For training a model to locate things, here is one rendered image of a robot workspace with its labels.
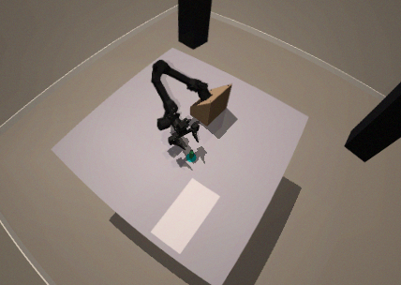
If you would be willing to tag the cyan circle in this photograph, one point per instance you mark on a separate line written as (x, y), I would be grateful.
(191, 160)

